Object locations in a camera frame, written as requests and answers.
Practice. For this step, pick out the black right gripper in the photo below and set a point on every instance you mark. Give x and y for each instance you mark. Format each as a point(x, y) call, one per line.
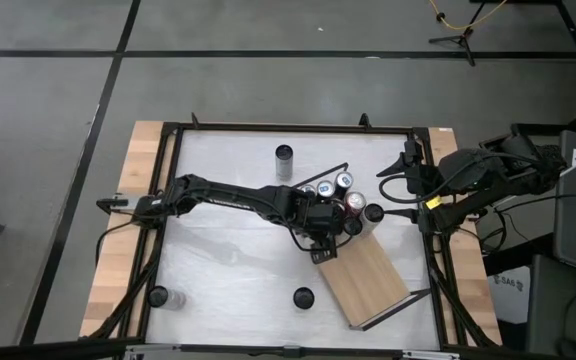
point(424, 180)

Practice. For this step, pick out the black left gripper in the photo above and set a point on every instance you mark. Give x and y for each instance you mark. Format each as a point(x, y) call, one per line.
point(318, 217)

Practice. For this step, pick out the red cola can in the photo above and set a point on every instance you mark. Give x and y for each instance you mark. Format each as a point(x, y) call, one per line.
point(354, 201)

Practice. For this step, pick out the blue silver energy drink can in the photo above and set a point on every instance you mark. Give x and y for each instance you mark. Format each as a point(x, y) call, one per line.
point(343, 180)
point(308, 189)
point(325, 188)

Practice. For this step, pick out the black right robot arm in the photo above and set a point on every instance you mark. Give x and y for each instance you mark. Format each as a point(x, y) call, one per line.
point(493, 170)

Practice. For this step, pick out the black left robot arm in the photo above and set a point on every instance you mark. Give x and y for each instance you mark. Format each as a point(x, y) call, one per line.
point(228, 192)

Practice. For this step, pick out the white printed bag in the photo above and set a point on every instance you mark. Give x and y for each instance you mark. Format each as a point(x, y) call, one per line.
point(508, 295)

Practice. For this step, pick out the black tripod stand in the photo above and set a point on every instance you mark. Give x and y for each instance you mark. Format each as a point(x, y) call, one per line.
point(460, 37)

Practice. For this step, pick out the wooden shelf with black frame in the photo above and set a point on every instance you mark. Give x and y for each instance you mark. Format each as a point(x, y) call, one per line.
point(363, 280)

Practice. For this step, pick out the black aluminium table frame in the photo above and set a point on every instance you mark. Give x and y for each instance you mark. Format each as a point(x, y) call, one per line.
point(430, 280)

